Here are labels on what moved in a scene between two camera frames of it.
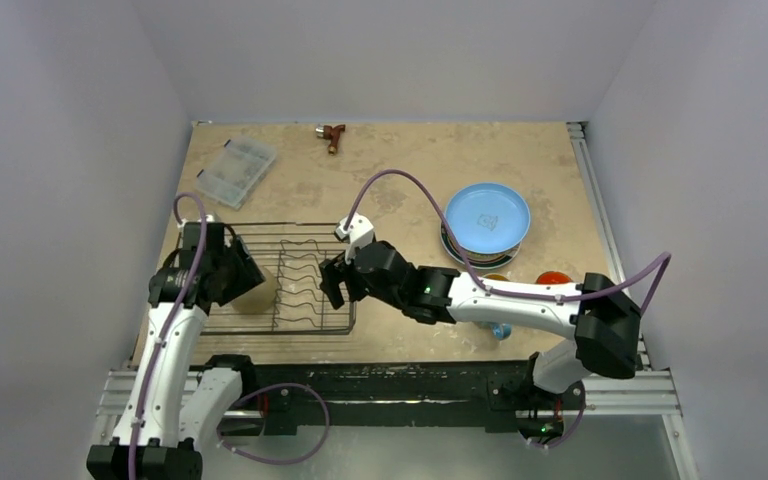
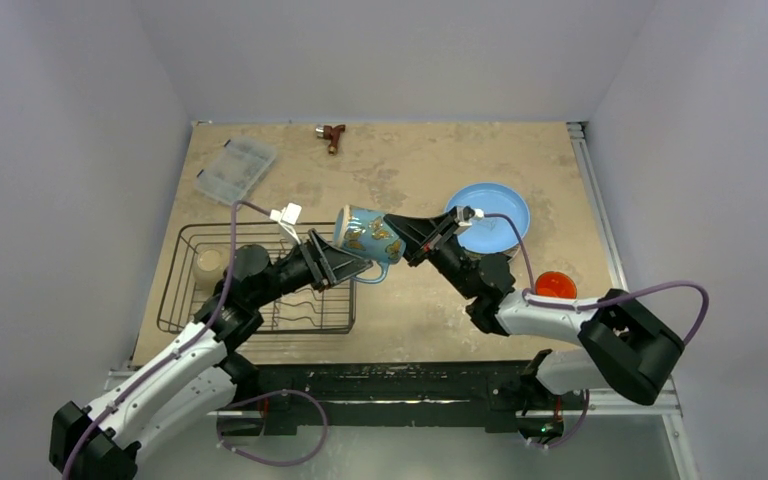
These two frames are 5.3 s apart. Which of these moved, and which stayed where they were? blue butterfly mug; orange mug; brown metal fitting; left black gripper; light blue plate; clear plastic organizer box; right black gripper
Moved: left black gripper; blue butterfly mug; right black gripper
Stayed: brown metal fitting; light blue plate; clear plastic organizer box; orange mug
